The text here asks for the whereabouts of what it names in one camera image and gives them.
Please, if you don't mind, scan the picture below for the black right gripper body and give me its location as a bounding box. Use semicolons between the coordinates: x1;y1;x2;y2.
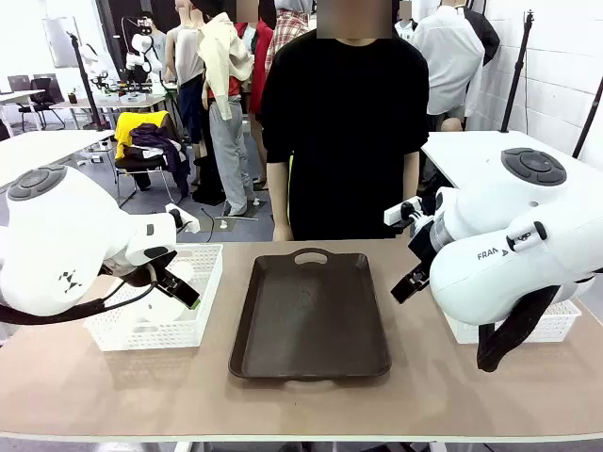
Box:
407;220;440;275

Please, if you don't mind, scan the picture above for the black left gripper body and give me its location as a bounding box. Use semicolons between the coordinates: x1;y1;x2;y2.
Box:
100;256;166;289

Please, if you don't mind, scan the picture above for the person's right forearm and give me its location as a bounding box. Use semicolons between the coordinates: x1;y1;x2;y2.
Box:
266;161;294;228

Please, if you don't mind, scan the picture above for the person's left forearm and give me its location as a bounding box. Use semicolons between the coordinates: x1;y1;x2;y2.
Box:
402;151;421;203

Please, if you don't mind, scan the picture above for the translucent plastic conical flask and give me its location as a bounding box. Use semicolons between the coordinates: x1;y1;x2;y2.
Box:
135;261;195;325

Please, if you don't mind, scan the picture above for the white perforated plastic basket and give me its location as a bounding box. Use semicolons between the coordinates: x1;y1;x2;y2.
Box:
83;243;224;352
442;299;583;345

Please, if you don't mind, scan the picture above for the dark brown plastic tray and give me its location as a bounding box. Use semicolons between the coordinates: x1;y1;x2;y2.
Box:
228;248;392;381

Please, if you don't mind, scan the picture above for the metal chair with clothes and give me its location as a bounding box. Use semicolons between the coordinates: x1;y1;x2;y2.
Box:
114;111;190;208

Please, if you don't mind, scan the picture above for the person in black shirt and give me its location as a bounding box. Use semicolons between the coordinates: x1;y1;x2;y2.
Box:
260;0;430;241

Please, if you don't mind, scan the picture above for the purple garment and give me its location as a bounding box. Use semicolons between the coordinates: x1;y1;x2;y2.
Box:
129;122;191;199

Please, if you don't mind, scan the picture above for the yellow garment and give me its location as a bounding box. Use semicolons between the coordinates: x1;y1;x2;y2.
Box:
114;111;170;161

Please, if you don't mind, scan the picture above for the background work table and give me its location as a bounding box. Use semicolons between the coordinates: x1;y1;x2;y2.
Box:
49;84;171;129

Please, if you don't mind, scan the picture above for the mannequin with white shirt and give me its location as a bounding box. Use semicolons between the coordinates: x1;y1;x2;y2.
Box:
409;2;486;133

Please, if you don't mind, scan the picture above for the black tripod stand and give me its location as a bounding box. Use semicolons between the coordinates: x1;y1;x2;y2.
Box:
499;8;537;134
65;31;113;132

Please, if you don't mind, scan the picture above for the black office chair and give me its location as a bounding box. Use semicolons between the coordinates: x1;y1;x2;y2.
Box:
17;77;67;131

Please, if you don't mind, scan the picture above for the black tripod leg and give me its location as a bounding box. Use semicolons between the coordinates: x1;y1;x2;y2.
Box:
571;74;603;159

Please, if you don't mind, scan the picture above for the mannequin with grey tank top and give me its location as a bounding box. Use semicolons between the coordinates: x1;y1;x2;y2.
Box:
164;0;208;161

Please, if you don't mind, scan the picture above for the mannequin with black jacket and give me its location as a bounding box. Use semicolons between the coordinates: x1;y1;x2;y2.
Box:
464;5;501;67

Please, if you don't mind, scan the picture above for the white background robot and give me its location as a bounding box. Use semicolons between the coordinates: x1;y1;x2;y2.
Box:
120;16;165;86

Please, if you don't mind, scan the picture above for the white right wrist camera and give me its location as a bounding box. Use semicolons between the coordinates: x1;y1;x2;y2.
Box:
383;196;428;234

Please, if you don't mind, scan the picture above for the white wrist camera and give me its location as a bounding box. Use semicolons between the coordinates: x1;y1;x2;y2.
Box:
164;203;201;235
383;196;428;234

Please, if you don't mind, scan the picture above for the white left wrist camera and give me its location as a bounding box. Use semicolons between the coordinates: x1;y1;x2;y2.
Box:
164;203;201;235

